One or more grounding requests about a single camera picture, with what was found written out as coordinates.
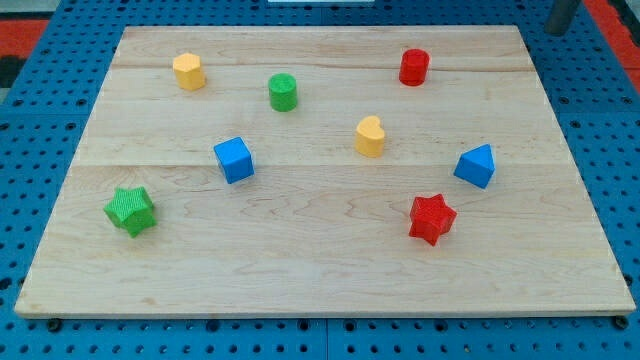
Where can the yellow heart block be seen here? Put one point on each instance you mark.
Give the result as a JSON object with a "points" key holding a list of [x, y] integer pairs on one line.
{"points": [[370, 137]]}

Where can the blue cube block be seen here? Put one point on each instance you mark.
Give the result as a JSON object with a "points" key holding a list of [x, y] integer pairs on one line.
{"points": [[234, 160]]}

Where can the wooden board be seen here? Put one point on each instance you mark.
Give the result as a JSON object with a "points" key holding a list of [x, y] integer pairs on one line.
{"points": [[320, 230]]}

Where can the green cylinder block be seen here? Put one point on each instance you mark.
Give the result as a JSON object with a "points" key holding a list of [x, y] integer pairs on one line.
{"points": [[282, 92]]}

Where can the red star block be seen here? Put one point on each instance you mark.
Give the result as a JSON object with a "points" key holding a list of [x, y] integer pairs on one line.
{"points": [[430, 217]]}

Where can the red cylinder block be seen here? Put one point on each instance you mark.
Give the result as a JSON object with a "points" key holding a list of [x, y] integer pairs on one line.
{"points": [[414, 67]]}

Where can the blue triangle block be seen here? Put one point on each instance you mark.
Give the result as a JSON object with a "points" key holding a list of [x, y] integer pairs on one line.
{"points": [[476, 166]]}

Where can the yellow hexagon block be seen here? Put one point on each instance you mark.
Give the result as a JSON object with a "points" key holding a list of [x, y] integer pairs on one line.
{"points": [[188, 71]]}

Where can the green star block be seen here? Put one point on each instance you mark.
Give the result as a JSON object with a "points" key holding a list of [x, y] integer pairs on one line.
{"points": [[131, 210]]}

